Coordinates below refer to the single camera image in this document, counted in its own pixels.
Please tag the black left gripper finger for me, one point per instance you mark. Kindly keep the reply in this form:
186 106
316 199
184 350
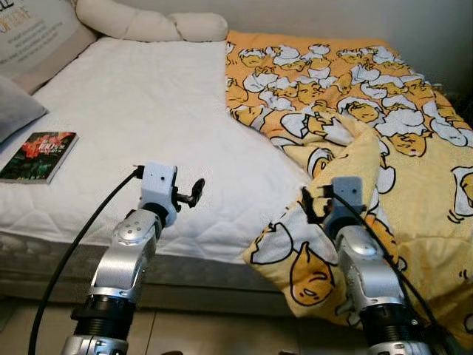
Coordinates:
198 192

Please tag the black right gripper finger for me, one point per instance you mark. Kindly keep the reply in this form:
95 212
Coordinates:
305 203

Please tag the yellow cartoon egg blanket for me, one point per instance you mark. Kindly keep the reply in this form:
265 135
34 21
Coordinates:
414 185

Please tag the dark book with red cover art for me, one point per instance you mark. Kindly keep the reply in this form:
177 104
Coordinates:
37 157

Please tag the grey plush pillow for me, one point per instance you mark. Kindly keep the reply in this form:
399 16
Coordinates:
18 111

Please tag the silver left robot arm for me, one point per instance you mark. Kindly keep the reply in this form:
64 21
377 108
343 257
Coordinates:
122 262

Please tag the white quilted mattress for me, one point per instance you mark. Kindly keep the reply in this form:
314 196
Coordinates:
148 103

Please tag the beige bolster pillow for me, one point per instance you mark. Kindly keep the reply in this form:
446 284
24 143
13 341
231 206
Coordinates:
133 22

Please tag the grey printed headboard cushion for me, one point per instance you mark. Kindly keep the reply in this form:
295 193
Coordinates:
37 41

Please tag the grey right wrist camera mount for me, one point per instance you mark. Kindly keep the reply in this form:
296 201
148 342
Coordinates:
347 194

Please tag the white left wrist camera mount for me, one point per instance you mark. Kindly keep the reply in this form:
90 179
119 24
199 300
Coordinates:
157 185

